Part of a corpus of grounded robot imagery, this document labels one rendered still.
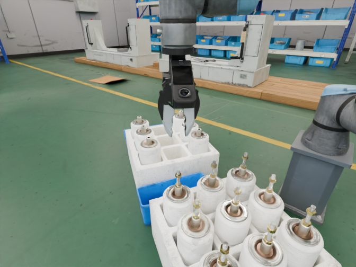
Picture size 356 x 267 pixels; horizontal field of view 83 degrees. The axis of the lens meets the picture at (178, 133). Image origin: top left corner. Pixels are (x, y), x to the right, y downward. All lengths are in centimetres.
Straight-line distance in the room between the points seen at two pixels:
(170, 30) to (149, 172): 60
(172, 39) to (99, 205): 78
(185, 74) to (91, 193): 80
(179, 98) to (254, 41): 213
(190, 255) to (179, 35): 51
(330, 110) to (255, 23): 178
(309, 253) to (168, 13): 60
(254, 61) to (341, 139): 174
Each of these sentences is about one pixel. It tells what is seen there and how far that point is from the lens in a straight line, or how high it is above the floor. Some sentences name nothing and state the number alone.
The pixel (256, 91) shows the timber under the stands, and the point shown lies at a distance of 238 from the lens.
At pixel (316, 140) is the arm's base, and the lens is 88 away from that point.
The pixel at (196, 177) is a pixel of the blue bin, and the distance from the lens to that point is 94.
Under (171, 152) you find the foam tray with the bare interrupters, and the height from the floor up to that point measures 15.
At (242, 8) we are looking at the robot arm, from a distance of 48.
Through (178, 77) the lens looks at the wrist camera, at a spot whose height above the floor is 61.
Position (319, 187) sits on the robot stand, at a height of 16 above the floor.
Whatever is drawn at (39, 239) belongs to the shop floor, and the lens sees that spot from 99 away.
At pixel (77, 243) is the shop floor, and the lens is 92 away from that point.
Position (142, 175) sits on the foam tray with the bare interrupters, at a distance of 88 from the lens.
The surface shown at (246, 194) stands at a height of 20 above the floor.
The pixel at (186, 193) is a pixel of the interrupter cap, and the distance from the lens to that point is 64.
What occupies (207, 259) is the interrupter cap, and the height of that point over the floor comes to 25.
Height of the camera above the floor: 70
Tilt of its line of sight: 28 degrees down
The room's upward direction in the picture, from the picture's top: straight up
